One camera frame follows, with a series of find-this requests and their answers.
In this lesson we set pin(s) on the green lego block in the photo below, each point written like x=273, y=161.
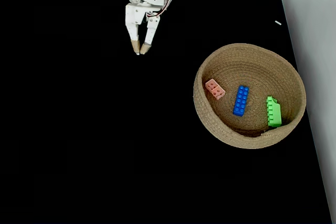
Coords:
x=274, y=113

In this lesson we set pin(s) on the pink lego block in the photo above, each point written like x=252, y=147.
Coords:
x=215, y=89

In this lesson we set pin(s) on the blue lego block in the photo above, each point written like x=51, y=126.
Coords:
x=241, y=100

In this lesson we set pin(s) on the small white tape strip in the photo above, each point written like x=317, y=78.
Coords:
x=278, y=22

